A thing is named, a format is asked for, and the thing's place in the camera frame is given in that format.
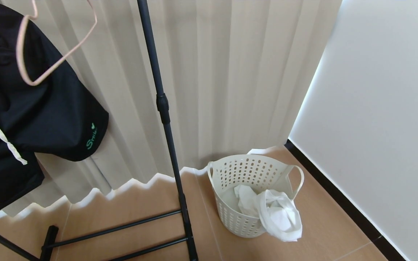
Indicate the black garment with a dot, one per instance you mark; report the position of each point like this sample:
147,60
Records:
42,116

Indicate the black clothes rack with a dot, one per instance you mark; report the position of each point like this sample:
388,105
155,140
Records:
162,105

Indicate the white laundry basket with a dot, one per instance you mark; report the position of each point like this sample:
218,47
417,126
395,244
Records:
230,217

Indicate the pink clothes hanger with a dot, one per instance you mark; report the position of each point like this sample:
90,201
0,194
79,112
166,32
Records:
19,54

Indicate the beige curtain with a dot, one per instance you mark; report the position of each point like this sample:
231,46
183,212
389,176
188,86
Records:
230,72

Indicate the white garment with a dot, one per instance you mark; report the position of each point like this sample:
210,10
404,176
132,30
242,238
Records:
281,217

